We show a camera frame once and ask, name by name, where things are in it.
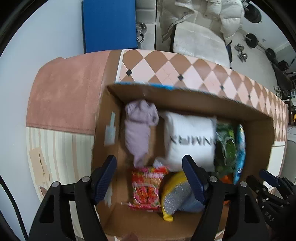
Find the beige striped table mat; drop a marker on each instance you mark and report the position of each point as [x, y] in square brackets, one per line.
[62, 157]

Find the white down jacket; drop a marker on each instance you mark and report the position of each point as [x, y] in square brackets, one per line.
[208, 14]

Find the torn beige paper piece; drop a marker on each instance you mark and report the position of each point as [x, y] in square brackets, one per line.
[38, 166]

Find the yellow silver scrub sponge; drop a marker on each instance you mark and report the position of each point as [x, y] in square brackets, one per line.
[173, 197]

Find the pink table mat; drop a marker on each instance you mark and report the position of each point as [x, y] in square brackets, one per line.
[67, 92]

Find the green snack packet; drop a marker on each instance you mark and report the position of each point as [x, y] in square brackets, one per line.
[225, 148]

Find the cardboard box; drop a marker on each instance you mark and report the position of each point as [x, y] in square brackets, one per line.
[129, 220]

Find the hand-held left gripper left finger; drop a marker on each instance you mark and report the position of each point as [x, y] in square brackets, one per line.
[105, 178]

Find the short barbell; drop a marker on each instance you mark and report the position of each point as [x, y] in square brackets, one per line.
[252, 40]

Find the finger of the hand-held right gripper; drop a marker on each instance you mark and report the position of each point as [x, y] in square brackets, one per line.
[269, 178]
[254, 182]

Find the purple plush toy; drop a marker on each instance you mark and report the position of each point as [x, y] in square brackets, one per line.
[138, 132]

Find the small white pillow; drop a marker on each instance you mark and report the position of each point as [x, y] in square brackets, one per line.
[189, 139]

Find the white armchair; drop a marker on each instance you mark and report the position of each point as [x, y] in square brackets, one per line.
[196, 39]

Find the red snack packet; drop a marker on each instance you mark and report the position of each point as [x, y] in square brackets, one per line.
[145, 187]

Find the chrome dumbbells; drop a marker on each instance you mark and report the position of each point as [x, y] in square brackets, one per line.
[141, 32]

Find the grey padded chair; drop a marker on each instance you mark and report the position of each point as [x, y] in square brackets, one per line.
[145, 11]

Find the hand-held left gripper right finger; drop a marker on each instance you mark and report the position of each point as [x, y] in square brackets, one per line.
[194, 180]

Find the checked tablecloth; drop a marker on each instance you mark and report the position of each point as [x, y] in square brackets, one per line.
[166, 67]

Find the long light blue packet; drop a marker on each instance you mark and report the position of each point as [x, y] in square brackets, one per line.
[240, 150]

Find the small metal dumbbell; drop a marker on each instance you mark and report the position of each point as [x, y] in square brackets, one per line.
[242, 56]
[239, 48]

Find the barbell with black plates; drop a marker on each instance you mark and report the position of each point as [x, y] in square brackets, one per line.
[253, 14]

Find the blue exercise mat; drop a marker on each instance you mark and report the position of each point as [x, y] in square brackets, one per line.
[108, 25]

